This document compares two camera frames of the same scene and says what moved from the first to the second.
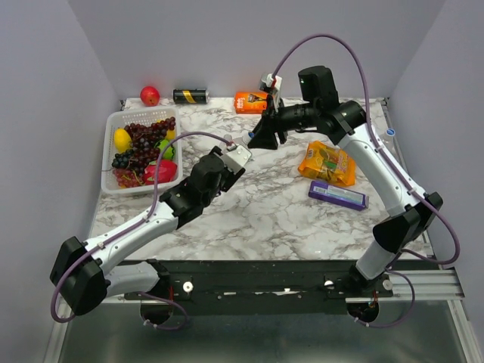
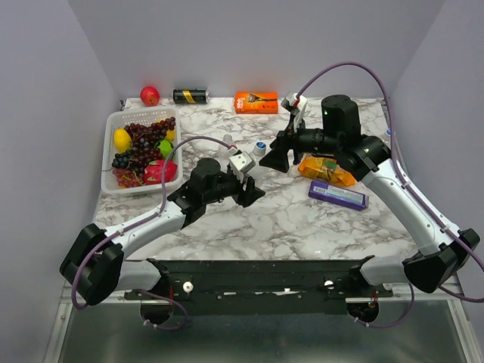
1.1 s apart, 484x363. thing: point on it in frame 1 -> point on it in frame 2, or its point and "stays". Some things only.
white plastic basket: [116, 120] stays
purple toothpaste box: [338, 195] stays
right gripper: [268, 125] -> [277, 158]
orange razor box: [250, 102] stays
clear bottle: [241, 140] -> [261, 175]
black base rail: [262, 287] stays
